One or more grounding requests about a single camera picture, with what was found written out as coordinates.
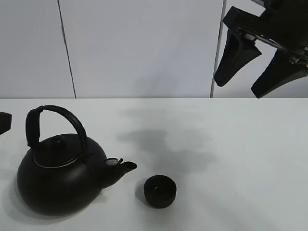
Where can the small black teacup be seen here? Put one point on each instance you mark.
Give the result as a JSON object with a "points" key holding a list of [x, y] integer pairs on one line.
{"points": [[159, 191]]}

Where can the black round tea kettle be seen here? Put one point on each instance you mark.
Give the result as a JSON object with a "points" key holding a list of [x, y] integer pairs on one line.
{"points": [[64, 173]]}

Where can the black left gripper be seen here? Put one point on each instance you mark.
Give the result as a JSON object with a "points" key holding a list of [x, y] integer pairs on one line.
{"points": [[5, 122]]}

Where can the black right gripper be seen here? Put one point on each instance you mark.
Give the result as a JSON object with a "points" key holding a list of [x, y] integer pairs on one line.
{"points": [[283, 25]]}

